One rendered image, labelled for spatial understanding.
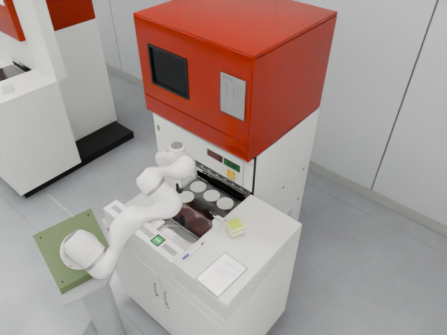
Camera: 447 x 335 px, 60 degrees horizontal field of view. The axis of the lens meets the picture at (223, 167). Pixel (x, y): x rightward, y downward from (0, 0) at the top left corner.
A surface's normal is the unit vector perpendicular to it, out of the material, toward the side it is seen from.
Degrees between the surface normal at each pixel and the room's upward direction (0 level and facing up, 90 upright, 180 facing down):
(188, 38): 90
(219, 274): 0
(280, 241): 0
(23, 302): 0
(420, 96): 90
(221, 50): 90
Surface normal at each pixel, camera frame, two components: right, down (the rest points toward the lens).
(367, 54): -0.65, 0.49
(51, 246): 0.46, -0.12
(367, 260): 0.00, -0.76
